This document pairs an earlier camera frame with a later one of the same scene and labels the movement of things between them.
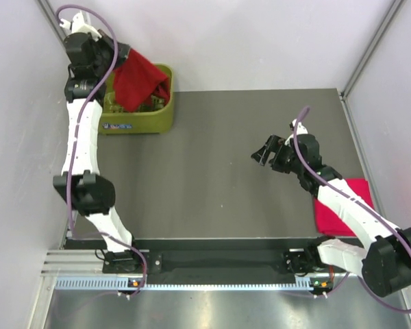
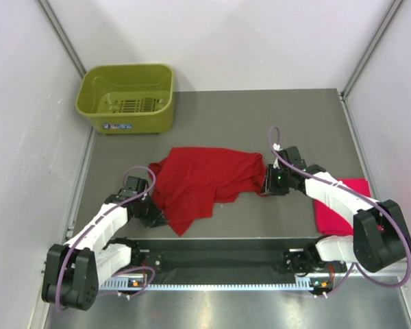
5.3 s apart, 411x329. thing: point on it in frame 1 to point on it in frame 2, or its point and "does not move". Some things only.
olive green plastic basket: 151,118 does not move
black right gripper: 274,144 to 269,183
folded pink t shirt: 329,221 does not move
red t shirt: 137,80 to 186,185
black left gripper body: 107,57 to 148,212
